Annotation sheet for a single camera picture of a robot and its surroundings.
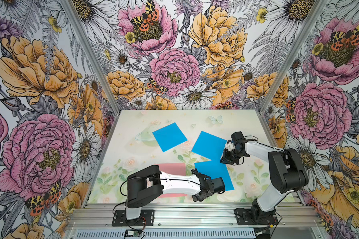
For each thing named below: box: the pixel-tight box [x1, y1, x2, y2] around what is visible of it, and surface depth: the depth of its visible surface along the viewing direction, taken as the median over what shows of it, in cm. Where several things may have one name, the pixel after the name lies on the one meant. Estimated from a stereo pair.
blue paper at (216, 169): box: [194, 158, 235, 192], surface depth 94 cm
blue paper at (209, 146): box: [191, 130, 227, 161], surface depth 107 cm
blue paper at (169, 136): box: [152, 121, 188, 153], surface depth 108 cm
